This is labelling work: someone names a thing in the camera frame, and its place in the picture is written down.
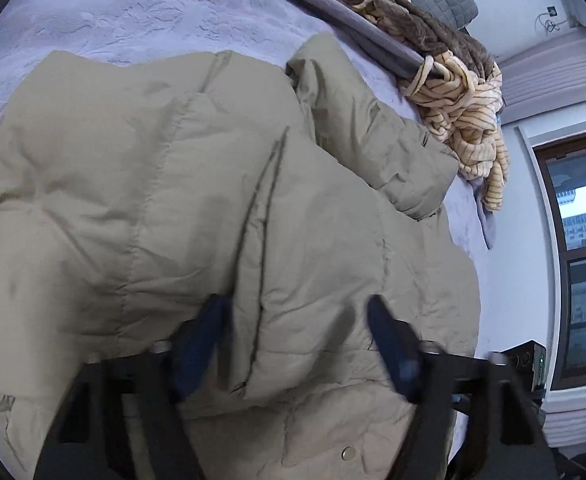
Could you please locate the khaki down jacket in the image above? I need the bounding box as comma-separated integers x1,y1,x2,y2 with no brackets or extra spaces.
0,32,482,480

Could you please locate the white cable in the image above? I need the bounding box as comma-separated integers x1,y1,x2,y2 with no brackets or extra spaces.
535,10,571,37

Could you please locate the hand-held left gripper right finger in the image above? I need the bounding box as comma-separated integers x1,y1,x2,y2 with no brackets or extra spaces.
367,295,558,480

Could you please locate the lavender pleated curtain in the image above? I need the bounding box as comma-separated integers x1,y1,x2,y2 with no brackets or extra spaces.
542,392,586,448
497,25,586,123

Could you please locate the lavender embossed bed blanket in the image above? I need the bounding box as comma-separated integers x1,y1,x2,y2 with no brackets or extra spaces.
0,0,478,411

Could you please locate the yellow striped knit garment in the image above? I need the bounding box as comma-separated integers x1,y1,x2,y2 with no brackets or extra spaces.
343,0,511,212

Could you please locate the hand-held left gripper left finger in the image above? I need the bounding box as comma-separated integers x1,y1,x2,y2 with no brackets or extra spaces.
33,292,234,480

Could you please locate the brown fuzzy garment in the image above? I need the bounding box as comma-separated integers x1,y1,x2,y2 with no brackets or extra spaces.
297,0,498,83

